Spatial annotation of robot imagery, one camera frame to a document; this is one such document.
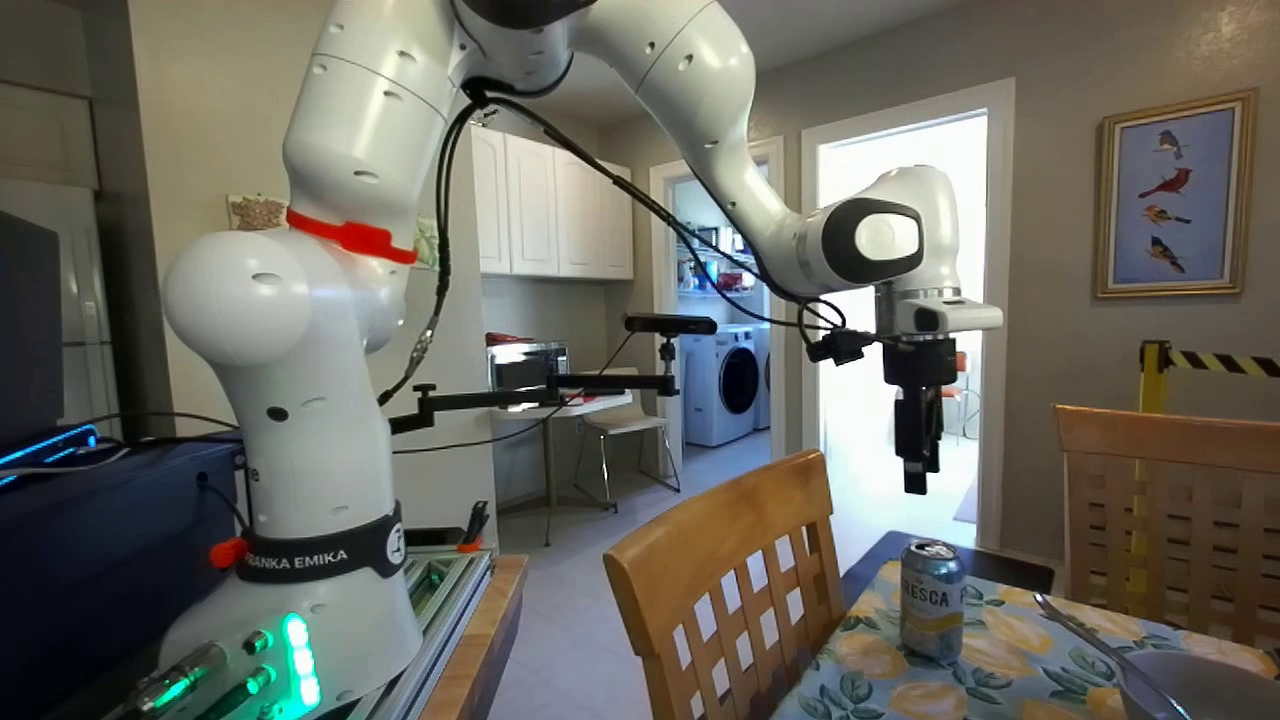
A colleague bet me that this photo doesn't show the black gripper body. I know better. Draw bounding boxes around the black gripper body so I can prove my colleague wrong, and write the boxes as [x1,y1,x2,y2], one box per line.
[884,339,956,461]

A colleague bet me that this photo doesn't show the silver blue drink can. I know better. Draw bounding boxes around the silver blue drink can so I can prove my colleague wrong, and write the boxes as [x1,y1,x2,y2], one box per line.
[901,539,969,662]

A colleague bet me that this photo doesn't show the robot base control panel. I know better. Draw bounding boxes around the robot base control panel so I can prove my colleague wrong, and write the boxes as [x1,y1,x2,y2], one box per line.
[105,551,490,720]

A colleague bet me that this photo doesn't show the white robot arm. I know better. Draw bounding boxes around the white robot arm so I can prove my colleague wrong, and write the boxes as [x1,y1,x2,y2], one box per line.
[139,0,1002,720]

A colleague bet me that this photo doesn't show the white washing machine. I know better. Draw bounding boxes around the white washing machine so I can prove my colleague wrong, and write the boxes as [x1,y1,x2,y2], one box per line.
[683,325,762,447]

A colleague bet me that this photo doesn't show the lemon print tablecloth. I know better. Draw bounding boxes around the lemon print tablecloth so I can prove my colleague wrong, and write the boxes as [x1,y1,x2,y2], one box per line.
[773,561,1274,720]

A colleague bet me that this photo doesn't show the near wooden lattice chair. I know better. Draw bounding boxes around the near wooden lattice chair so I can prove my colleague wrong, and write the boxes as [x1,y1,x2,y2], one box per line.
[604,452,844,720]

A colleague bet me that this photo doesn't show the wooden lattice chair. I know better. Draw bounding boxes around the wooden lattice chair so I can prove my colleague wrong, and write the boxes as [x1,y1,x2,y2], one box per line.
[604,452,844,720]
[1055,404,1280,653]

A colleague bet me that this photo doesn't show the far wooden lattice chair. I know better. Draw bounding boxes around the far wooden lattice chair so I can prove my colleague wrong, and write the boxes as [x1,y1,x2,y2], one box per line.
[1055,404,1280,653]

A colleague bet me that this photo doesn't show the framed bird picture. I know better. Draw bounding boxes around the framed bird picture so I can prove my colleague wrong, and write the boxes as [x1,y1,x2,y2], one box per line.
[1092,86,1254,300]

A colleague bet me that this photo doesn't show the grey laptop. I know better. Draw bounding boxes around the grey laptop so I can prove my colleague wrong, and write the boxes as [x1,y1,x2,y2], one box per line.
[1036,597,1280,720]

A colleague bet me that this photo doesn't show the small white side table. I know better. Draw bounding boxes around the small white side table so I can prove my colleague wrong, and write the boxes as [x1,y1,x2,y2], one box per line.
[490,393,683,539]

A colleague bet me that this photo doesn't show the dark blue box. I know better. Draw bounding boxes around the dark blue box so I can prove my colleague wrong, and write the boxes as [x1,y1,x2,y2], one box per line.
[0,444,234,720]

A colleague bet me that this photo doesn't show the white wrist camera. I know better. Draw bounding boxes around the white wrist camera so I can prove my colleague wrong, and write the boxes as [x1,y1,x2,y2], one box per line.
[916,300,1002,336]

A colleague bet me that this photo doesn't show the yellow black barrier post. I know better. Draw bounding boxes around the yellow black barrier post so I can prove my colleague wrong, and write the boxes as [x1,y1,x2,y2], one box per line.
[1135,339,1280,411]

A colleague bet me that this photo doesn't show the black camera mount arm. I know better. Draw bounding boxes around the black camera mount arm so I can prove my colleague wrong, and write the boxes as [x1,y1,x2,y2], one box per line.
[389,313,715,431]

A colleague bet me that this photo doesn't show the white wall cabinets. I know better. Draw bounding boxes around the white wall cabinets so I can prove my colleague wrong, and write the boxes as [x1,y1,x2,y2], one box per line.
[466,127,631,279]

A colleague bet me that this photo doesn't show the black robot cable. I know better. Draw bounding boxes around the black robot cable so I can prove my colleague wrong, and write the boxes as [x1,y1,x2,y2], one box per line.
[375,76,884,409]

